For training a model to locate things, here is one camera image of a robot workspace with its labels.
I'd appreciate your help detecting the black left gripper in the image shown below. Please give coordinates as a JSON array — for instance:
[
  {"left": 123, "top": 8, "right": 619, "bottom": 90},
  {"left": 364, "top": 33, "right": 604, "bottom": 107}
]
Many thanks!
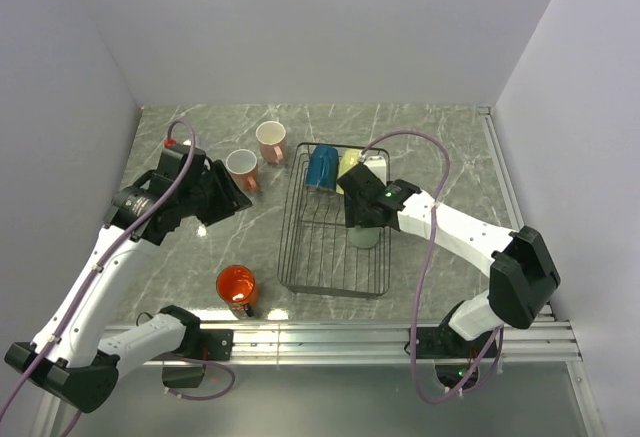
[{"left": 180, "top": 159, "right": 252, "bottom": 226}]

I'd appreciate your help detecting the pale green cup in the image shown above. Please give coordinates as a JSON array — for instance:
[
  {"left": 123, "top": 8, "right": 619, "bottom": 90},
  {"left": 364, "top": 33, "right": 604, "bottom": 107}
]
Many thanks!
[{"left": 347, "top": 226, "right": 382, "bottom": 249}]

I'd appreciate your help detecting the yellow mug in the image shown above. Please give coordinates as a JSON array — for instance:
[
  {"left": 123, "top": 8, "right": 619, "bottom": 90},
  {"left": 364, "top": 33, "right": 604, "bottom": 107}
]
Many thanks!
[{"left": 336, "top": 148, "right": 361, "bottom": 195}]

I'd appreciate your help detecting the blue mug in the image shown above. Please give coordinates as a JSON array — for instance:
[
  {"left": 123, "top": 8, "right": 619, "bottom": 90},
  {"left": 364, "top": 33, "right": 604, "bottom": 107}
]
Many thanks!
[{"left": 305, "top": 144, "right": 339, "bottom": 191}]

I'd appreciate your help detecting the black wire dish rack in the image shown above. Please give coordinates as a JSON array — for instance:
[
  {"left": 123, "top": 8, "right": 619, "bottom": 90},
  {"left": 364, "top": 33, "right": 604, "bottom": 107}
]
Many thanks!
[{"left": 277, "top": 142, "right": 391, "bottom": 299}]

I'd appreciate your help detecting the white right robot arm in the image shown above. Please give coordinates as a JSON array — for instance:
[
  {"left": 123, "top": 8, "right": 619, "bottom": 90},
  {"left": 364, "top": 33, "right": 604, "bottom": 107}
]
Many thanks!
[{"left": 338, "top": 163, "right": 561, "bottom": 357}]

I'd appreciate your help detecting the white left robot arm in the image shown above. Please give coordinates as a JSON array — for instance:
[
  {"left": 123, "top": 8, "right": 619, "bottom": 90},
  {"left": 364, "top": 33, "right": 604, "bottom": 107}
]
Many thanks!
[{"left": 5, "top": 144, "right": 251, "bottom": 413}]

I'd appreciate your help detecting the pink floral mug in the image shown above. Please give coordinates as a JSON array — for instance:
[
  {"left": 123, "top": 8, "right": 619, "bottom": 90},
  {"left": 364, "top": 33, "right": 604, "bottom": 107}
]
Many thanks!
[{"left": 225, "top": 149, "right": 259, "bottom": 193}]

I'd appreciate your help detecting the plain pink mug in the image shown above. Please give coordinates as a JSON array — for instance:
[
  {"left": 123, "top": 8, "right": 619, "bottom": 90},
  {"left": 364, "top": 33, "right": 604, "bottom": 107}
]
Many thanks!
[{"left": 255, "top": 121, "right": 287, "bottom": 165}]

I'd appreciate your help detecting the orange mug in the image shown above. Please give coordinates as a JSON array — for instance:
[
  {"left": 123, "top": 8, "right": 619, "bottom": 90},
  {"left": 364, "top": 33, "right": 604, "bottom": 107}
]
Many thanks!
[{"left": 216, "top": 265, "right": 259, "bottom": 317}]

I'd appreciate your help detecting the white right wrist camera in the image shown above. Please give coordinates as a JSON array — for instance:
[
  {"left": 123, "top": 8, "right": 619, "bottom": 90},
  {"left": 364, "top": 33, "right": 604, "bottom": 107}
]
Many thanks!
[{"left": 357, "top": 153, "right": 387, "bottom": 186}]

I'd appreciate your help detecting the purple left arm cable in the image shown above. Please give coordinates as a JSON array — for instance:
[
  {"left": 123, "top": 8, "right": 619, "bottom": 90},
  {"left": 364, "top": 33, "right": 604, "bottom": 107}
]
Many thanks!
[{"left": 0, "top": 119, "right": 237, "bottom": 437}]

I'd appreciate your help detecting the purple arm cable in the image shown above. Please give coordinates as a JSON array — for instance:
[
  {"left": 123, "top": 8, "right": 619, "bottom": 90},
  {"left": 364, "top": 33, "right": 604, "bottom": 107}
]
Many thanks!
[
  {"left": 0, "top": 119, "right": 237, "bottom": 437},
  {"left": 359, "top": 129, "right": 504, "bottom": 405}
]

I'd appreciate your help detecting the aluminium side rail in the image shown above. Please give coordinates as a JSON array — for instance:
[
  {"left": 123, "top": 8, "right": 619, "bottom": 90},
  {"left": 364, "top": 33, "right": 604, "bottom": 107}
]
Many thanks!
[{"left": 477, "top": 105, "right": 557, "bottom": 322}]

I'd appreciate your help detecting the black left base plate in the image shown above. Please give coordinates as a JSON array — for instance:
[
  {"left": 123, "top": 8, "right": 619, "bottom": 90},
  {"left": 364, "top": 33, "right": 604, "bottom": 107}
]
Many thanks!
[{"left": 200, "top": 329, "right": 234, "bottom": 362}]

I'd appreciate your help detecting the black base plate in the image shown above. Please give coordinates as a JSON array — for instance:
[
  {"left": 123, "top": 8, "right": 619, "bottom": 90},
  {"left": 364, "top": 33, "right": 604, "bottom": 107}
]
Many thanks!
[
  {"left": 200, "top": 329, "right": 234, "bottom": 362},
  {"left": 416, "top": 327, "right": 498, "bottom": 359}
]

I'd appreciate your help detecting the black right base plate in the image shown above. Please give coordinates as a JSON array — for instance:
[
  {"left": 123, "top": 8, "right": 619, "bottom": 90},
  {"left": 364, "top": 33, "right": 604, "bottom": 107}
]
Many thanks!
[{"left": 416, "top": 327, "right": 498, "bottom": 359}]

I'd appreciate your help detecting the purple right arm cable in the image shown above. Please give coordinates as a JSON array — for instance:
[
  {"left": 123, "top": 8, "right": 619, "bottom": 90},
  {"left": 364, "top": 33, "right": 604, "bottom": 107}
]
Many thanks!
[{"left": 359, "top": 129, "right": 504, "bottom": 405}]

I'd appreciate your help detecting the black box under rail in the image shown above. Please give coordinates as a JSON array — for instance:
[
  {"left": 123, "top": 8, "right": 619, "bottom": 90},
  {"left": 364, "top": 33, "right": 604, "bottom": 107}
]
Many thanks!
[{"left": 161, "top": 366, "right": 206, "bottom": 389}]

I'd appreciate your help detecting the aluminium mounting rail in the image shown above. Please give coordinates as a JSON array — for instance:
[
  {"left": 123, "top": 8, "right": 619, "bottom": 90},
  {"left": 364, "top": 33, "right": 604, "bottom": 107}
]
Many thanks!
[{"left": 203, "top": 321, "right": 582, "bottom": 365}]

